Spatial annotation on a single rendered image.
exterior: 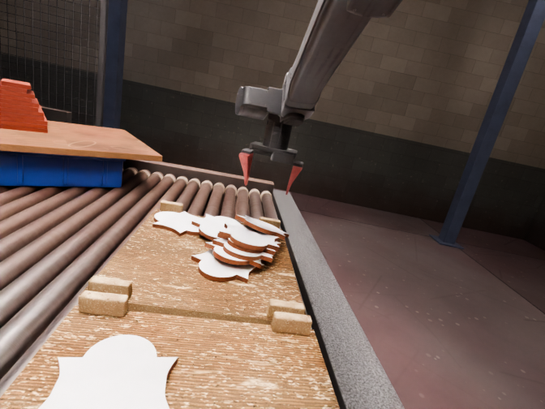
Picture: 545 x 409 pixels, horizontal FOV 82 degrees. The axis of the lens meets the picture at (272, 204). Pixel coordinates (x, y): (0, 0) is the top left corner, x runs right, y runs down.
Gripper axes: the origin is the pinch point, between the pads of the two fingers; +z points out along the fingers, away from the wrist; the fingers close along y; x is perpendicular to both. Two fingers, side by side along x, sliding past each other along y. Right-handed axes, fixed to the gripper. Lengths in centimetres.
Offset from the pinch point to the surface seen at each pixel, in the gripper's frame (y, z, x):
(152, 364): 4.2, 13.2, 42.8
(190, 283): 7.0, 14.3, 23.9
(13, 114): 79, -1, -14
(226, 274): 1.9, 13.1, 20.1
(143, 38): 278, -81, -430
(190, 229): 15.2, 13.3, 4.1
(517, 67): -225, -123, -363
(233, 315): -2.0, 14.3, 29.2
